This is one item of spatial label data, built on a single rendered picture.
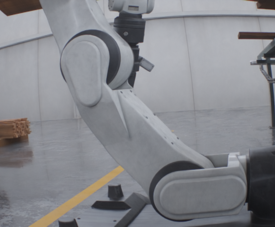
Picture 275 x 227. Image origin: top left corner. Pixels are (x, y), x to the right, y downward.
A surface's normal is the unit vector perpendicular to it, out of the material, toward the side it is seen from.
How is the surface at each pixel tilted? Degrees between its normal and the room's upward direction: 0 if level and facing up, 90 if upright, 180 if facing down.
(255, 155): 29
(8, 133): 90
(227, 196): 90
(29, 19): 90
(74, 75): 90
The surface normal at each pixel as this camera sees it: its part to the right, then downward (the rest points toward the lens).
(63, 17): -0.25, 0.09
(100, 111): -0.11, 0.49
